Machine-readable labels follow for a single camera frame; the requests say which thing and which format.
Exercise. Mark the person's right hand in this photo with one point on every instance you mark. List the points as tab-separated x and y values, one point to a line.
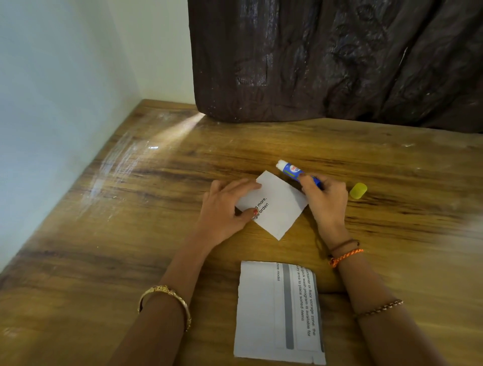
327	203

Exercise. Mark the person's left hand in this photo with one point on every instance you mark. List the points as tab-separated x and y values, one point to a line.
220	213

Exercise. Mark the person's right fingers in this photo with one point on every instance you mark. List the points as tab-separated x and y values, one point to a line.
315	188

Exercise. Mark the person's left thumb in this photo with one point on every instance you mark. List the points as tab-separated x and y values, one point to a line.
247	217

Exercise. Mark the blue and white glue stick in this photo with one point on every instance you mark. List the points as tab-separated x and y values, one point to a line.
292	172

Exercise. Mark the person's left forearm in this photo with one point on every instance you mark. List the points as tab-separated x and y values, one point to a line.
158	301

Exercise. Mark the person's right forearm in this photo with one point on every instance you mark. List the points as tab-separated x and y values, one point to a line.
377	301

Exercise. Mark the yellow glue stick cap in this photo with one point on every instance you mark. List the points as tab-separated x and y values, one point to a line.
358	190

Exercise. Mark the white printed paper sheet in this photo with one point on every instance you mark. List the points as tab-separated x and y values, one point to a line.
279	313

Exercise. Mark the gold bangle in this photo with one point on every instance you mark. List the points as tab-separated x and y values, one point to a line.
166	301

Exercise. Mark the dark brown curtain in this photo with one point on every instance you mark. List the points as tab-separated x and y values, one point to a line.
336	60

